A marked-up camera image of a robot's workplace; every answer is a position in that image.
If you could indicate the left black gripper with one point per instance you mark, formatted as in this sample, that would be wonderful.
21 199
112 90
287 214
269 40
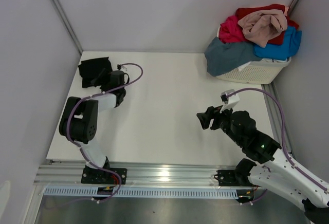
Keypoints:
104 75

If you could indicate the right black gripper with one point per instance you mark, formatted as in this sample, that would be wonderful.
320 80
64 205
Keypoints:
205 117

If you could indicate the black t shirt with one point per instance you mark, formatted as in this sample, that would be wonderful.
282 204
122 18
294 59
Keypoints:
90 69

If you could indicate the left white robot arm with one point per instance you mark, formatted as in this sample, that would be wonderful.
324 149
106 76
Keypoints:
80 117

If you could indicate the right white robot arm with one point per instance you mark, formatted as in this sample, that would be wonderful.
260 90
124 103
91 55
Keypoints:
266 165

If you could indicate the grey blue t shirt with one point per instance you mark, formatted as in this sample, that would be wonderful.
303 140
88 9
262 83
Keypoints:
222 58

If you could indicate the white laundry basket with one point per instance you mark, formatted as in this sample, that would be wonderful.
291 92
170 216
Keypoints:
252 75

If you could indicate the magenta t shirt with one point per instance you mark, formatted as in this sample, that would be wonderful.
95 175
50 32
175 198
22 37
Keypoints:
230 31

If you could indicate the dark red t shirt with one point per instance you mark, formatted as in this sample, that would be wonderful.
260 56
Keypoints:
241 12

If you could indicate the beige pink t shirt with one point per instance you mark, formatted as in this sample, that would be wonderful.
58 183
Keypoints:
262 26

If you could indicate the bright blue t shirt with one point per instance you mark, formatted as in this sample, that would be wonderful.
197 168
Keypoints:
290 46

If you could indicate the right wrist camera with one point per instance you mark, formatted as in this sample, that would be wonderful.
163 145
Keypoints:
229 99

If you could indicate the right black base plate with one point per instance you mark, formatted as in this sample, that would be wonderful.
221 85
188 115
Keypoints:
232 178

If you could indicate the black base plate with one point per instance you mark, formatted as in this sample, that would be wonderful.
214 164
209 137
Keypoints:
95 176
232 178

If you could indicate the aluminium mounting rail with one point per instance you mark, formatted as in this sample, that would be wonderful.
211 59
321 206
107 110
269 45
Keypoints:
138 174

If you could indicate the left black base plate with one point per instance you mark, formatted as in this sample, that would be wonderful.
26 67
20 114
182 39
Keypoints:
95 176

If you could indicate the white slotted cable duct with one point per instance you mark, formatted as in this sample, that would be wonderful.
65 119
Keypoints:
93 191

